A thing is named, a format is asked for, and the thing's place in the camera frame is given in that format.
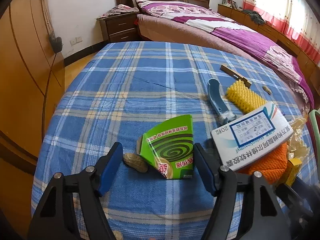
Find folded cloth on nightstand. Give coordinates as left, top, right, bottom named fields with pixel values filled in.
left=97, top=4, right=139, bottom=20

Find dark wooden nightstand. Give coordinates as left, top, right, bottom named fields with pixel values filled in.
left=98, top=12, right=140, bottom=43

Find white teal medicine box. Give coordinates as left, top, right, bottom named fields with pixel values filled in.
left=211, top=101, right=293, bottom=171

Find wooden bed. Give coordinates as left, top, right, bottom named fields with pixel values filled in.
left=116, top=0, right=319, bottom=109

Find far small peanut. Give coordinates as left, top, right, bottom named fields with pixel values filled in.
left=263, top=86, right=272, bottom=95

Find long wooden cabinet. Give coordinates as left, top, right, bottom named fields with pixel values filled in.
left=217, top=4, right=319, bottom=96

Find dark clothes on cabinet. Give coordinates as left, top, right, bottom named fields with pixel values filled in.
left=242, top=9, right=265, bottom=25

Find wooden clothespin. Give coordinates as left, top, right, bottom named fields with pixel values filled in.
left=220, top=64, right=252, bottom=88

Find red white curtains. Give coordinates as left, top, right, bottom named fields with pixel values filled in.
left=243, top=0, right=319, bottom=64

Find green mosquito coil box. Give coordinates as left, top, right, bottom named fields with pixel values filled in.
left=136, top=114, right=194, bottom=179

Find orange foam net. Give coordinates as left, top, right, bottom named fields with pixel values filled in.
left=237, top=142, right=287, bottom=184

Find small yellow box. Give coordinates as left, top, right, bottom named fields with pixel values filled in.
left=284, top=158, right=302, bottom=186

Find red bucket green rim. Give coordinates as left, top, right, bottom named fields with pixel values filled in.
left=306, top=109, right=319, bottom=161

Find peanut beside orange box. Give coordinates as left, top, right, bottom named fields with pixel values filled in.
left=123, top=153, right=148, bottom=173

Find blue plaid table cloth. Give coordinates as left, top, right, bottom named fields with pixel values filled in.
left=31, top=42, right=301, bottom=239

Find cream plastic bag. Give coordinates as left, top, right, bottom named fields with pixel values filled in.
left=287, top=117, right=310, bottom=162

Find peanut at left edge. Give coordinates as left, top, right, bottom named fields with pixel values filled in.
left=112, top=230, right=123, bottom=240

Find purple floral quilt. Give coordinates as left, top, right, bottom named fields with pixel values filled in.
left=136, top=0, right=315, bottom=108

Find blue plastic handle piece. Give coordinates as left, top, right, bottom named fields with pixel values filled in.
left=207, top=79, right=236, bottom=125

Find wooden wardrobe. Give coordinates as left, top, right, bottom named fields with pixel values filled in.
left=0, top=0, right=66, bottom=235

